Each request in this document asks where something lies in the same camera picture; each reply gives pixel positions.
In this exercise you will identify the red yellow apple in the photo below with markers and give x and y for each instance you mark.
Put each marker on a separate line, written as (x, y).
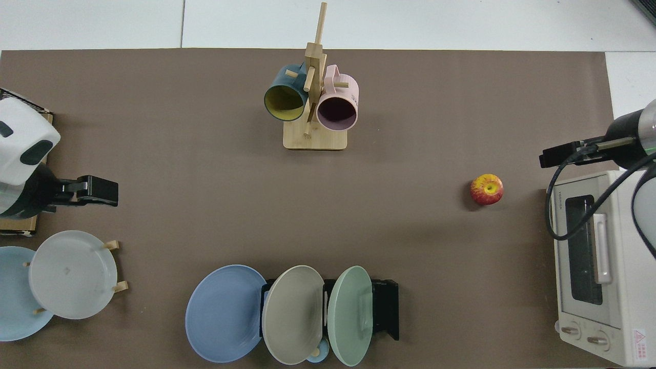
(487, 189)

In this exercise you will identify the grey plate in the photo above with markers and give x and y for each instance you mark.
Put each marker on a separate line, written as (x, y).
(72, 274)

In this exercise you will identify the wooden plate rack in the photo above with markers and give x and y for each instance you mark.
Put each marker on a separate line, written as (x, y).
(123, 287)

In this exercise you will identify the light blue plate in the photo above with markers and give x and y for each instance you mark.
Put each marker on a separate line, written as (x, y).
(13, 297)

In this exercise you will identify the beige plate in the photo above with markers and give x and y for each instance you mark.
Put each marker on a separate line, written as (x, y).
(292, 315)

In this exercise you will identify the green plate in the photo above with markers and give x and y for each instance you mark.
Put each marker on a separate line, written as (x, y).
(348, 318)

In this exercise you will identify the black dish rack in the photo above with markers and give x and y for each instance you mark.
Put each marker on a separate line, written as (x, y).
(387, 307)

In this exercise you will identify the brown table cloth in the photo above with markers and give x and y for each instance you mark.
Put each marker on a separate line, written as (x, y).
(205, 179)

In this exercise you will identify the pale toaster oven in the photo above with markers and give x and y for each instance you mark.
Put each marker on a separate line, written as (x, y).
(615, 307)

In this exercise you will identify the dark blue cup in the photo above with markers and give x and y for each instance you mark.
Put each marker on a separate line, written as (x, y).
(279, 82)

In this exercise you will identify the wooden cup stand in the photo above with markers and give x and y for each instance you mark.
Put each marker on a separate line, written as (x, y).
(315, 141)

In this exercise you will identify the pink cup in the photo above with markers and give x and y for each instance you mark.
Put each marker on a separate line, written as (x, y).
(346, 87)

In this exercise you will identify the small blue round thing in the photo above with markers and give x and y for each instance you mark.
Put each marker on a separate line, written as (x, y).
(319, 356)

